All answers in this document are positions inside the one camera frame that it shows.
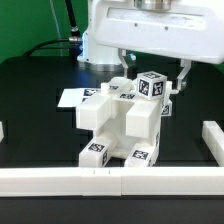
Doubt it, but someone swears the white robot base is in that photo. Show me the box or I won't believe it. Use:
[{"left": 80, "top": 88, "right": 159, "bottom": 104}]
[{"left": 77, "top": 26, "right": 137, "bottom": 72}]

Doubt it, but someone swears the black cable with connector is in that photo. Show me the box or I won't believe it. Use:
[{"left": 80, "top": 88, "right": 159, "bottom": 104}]
[{"left": 21, "top": 0, "right": 84, "bottom": 58}]

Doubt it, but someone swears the white tagged cube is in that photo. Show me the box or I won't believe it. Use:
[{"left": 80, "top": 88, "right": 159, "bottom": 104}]
[
  {"left": 161, "top": 102, "right": 172, "bottom": 117},
  {"left": 137, "top": 71, "right": 167, "bottom": 100}
]

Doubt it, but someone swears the white fence rail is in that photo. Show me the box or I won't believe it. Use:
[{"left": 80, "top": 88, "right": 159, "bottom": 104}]
[
  {"left": 0, "top": 121, "right": 4, "bottom": 142},
  {"left": 0, "top": 167, "right": 224, "bottom": 197},
  {"left": 202, "top": 121, "right": 224, "bottom": 167}
]

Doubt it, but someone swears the white left fence rail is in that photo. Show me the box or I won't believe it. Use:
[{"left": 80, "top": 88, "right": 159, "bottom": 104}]
[{"left": 0, "top": 121, "right": 4, "bottom": 142}]

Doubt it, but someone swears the white right fence rail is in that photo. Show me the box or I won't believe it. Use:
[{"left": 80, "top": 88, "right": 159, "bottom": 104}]
[{"left": 202, "top": 121, "right": 224, "bottom": 167}]

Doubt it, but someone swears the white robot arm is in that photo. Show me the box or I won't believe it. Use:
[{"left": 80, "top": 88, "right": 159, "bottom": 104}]
[{"left": 84, "top": 0, "right": 224, "bottom": 73}]

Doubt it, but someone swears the white front fence rail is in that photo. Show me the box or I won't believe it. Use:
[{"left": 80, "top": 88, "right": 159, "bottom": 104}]
[{"left": 0, "top": 167, "right": 224, "bottom": 197}]

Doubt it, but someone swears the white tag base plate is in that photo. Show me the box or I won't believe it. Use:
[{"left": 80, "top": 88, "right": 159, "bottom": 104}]
[{"left": 57, "top": 88, "right": 99, "bottom": 108}]

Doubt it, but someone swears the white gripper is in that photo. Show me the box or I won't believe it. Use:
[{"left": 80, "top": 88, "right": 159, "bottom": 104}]
[{"left": 88, "top": 0, "right": 224, "bottom": 91}]

